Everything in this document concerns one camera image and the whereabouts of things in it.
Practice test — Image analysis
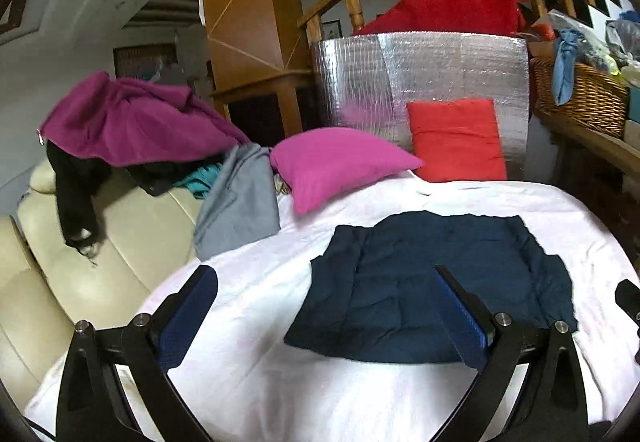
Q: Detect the plastic bag with dark contents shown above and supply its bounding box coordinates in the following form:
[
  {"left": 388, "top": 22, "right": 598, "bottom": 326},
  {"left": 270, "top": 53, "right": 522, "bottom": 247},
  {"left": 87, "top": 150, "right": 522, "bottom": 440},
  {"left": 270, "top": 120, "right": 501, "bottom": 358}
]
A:
[{"left": 605, "top": 19, "right": 640, "bottom": 67}]

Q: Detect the white blanket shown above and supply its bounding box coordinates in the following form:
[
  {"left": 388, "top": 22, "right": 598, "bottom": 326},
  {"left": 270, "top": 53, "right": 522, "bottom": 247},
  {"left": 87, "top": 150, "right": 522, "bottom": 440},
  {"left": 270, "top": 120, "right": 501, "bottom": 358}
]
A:
[{"left": 22, "top": 169, "right": 640, "bottom": 442}]

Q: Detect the wooden side table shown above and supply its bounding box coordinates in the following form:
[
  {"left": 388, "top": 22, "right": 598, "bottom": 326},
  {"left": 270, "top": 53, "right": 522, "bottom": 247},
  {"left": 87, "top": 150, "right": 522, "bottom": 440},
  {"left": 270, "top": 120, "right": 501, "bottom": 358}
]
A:
[{"left": 535, "top": 112, "right": 640, "bottom": 183}]

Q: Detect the orange wooden column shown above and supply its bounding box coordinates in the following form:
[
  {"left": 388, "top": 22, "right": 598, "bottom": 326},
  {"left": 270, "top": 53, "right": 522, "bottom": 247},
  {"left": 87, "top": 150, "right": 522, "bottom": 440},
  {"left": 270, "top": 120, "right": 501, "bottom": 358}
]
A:
[{"left": 198, "top": 0, "right": 313, "bottom": 133}]

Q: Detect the black garment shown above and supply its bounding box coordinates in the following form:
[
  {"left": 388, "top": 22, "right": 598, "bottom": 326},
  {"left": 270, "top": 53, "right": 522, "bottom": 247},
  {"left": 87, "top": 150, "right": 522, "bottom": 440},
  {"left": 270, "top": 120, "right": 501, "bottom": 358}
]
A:
[{"left": 46, "top": 142, "right": 173, "bottom": 247}]

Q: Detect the magenta pillow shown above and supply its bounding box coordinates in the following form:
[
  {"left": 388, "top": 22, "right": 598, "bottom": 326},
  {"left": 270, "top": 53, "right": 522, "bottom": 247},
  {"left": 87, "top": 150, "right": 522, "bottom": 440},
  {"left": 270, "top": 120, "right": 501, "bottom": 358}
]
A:
[{"left": 270, "top": 127, "right": 425, "bottom": 215}]

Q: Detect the silver foil insulation board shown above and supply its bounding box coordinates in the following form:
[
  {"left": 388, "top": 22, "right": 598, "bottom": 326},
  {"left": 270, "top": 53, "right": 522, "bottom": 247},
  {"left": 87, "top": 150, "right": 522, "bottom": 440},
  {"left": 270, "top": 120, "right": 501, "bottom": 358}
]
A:
[{"left": 311, "top": 29, "right": 531, "bottom": 180}]

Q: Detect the navy blue zip jacket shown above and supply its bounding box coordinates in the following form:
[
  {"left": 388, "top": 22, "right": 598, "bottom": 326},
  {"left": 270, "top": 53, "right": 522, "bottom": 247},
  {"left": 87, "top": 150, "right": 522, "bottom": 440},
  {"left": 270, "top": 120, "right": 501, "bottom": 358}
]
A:
[{"left": 284, "top": 210, "right": 579, "bottom": 365}]

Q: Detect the cream leather sofa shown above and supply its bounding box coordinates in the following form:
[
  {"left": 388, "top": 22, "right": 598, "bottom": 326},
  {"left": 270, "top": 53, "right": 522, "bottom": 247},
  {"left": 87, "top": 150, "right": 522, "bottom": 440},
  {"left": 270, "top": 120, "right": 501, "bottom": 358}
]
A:
[{"left": 0, "top": 162, "right": 206, "bottom": 403}]

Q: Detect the light blue cloth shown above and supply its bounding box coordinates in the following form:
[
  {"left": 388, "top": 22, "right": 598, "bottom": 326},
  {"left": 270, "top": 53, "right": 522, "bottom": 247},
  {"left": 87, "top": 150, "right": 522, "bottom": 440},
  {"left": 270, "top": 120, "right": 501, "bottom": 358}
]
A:
[{"left": 550, "top": 29, "right": 596, "bottom": 106}]

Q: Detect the magenta garment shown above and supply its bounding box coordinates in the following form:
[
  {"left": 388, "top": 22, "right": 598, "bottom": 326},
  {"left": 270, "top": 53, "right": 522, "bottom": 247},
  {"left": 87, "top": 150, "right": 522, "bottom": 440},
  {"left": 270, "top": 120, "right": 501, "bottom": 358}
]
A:
[{"left": 39, "top": 70, "right": 251, "bottom": 167}]

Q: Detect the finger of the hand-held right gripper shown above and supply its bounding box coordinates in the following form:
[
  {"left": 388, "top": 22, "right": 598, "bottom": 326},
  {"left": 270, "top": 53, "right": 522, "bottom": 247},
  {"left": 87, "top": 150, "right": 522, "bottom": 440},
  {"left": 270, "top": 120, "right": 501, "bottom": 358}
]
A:
[{"left": 614, "top": 278, "right": 640, "bottom": 323}]

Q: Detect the grey garment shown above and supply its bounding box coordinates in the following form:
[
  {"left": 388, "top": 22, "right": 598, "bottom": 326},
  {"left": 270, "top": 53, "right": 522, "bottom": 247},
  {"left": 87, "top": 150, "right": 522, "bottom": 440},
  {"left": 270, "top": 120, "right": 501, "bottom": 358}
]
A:
[{"left": 193, "top": 144, "right": 281, "bottom": 261}]

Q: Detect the teal cloth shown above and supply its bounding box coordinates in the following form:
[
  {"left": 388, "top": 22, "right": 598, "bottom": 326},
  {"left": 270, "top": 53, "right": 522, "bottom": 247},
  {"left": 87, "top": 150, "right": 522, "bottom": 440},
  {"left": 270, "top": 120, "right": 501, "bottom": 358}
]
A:
[{"left": 175, "top": 164, "right": 223, "bottom": 200}]

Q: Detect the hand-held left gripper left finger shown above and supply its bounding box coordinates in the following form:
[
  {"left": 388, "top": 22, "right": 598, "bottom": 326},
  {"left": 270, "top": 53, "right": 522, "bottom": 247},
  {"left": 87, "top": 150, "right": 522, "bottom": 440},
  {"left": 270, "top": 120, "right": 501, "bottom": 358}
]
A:
[{"left": 55, "top": 265, "right": 219, "bottom": 442}]

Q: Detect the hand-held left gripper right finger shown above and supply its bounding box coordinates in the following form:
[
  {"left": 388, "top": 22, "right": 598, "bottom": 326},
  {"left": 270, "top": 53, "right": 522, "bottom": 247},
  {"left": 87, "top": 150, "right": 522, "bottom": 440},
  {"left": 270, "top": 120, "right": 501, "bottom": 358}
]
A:
[{"left": 432, "top": 265, "right": 591, "bottom": 442}]

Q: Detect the wicker basket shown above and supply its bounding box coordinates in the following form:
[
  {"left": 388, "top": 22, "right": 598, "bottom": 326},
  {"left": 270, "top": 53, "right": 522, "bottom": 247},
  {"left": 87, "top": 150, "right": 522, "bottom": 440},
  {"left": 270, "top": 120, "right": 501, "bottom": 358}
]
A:
[{"left": 529, "top": 56, "right": 630, "bottom": 140}]

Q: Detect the red pillow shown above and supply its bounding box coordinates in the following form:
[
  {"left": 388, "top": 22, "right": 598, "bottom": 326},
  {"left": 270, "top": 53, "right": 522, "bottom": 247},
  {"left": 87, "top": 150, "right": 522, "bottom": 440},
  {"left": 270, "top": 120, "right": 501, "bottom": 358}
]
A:
[{"left": 406, "top": 98, "right": 508, "bottom": 181}]

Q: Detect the red cloth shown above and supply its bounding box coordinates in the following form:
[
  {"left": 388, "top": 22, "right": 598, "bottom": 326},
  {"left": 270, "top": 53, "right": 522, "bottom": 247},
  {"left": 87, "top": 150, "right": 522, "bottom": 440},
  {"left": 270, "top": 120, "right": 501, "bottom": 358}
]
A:
[{"left": 352, "top": 0, "right": 531, "bottom": 37}]

